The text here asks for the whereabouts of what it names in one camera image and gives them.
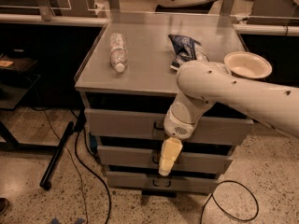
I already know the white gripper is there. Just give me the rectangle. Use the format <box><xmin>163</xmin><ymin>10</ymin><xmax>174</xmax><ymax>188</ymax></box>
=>
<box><xmin>159</xmin><ymin>110</ymin><xmax>197</xmax><ymax>176</ymax></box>

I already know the grey top drawer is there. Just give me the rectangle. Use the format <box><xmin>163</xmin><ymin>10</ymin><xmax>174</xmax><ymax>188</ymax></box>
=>
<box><xmin>85</xmin><ymin>108</ymin><xmax>253</xmax><ymax>146</ymax></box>

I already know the grey drawer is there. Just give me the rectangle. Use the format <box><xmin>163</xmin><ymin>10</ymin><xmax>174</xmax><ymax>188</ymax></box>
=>
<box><xmin>107</xmin><ymin>171</ymin><xmax>219</xmax><ymax>194</ymax></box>
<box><xmin>97</xmin><ymin>146</ymin><xmax>232</xmax><ymax>174</ymax></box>
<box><xmin>85</xmin><ymin>108</ymin><xmax>253</xmax><ymax>146</ymax></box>

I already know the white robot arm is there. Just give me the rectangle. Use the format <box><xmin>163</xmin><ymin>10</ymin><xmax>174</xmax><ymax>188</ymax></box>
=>
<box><xmin>159</xmin><ymin>61</ymin><xmax>299</xmax><ymax>176</ymax></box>

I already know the grey middle drawer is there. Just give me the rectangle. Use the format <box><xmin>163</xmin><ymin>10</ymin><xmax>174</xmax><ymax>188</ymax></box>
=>
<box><xmin>97</xmin><ymin>146</ymin><xmax>232</xmax><ymax>174</ymax></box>

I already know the grey bottom drawer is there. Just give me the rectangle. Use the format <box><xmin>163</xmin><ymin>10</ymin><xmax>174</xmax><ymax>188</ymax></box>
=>
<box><xmin>107</xmin><ymin>171</ymin><xmax>219</xmax><ymax>194</ymax></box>

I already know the grey metal drawer cabinet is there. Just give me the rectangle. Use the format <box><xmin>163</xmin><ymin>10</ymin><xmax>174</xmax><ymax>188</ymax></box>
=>
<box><xmin>76</xmin><ymin>13</ymin><xmax>248</xmax><ymax>181</ymax></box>

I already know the blue chip bag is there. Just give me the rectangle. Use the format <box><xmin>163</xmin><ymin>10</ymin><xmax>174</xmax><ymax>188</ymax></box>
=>
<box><xmin>168</xmin><ymin>35</ymin><xmax>208</xmax><ymax>70</ymax></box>

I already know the clear plastic water bottle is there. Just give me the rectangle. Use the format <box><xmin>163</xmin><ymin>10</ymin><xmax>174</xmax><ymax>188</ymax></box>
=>
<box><xmin>110</xmin><ymin>33</ymin><xmax>128</xmax><ymax>73</ymax></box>

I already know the white bowl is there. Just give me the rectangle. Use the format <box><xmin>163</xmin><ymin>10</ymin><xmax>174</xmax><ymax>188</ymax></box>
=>
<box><xmin>224</xmin><ymin>51</ymin><xmax>272</xmax><ymax>79</ymax></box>

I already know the black table leg bar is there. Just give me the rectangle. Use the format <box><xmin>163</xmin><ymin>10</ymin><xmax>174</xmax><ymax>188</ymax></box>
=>
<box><xmin>39</xmin><ymin>121</ymin><xmax>74</xmax><ymax>190</ymax></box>

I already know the black office chair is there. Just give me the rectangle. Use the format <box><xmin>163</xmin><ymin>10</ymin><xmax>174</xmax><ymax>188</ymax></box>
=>
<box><xmin>155</xmin><ymin>0</ymin><xmax>219</xmax><ymax>14</ymax></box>

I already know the black side table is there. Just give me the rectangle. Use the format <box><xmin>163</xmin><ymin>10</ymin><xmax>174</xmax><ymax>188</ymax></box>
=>
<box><xmin>0</xmin><ymin>49</ymin><xmax>43</xmax><ymax>151</ymax></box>

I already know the dark shoe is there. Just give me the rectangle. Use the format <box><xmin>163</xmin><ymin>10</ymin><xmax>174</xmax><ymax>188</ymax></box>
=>
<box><xmin>0</xmin><ymin>198</ymin><xmax>8</xmax><ymax>215</ymax></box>

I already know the black looped floor cable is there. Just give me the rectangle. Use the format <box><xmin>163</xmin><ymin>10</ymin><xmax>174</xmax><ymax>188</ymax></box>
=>
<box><xmin>199</xmin><ymin>179</ymin><xmax>260</xmax><ymax>224</ymax></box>

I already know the black cable left of cabinet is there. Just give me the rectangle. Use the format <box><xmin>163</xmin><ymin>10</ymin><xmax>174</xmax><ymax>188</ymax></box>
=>
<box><xmin>74</xmin><ymin>128</ymin><xmax>112</xmax><ymax>224</ymax></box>

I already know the white ledge rail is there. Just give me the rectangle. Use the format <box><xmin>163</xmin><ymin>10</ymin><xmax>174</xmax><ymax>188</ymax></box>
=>
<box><xmin>0</xmin><ymin>14</ymin><xmax>108</xmax><ymax>27</ymax></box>

